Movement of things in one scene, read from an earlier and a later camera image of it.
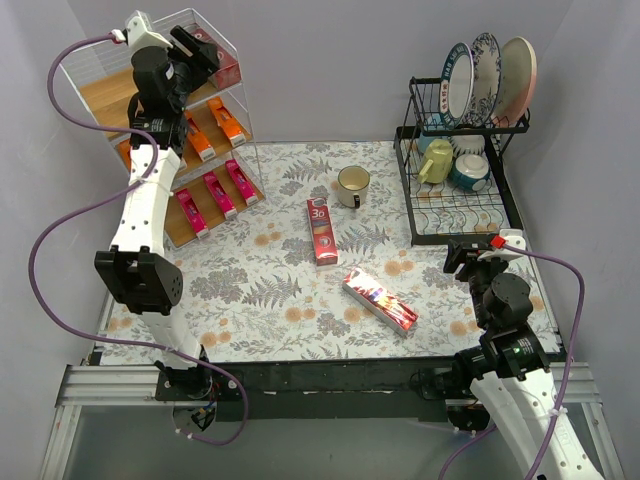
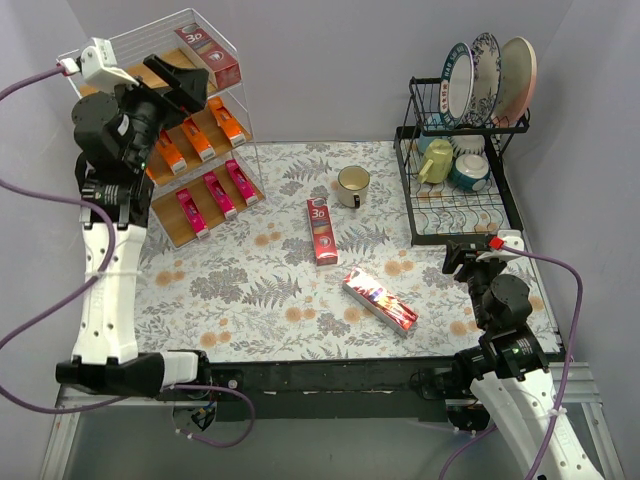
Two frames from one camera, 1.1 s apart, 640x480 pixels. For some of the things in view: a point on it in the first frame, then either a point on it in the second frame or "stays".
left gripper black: [192, 55] -> [167, 93]
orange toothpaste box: [227, 121] stays
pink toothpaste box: [220, 195] stays
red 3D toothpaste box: [228, 72] stays
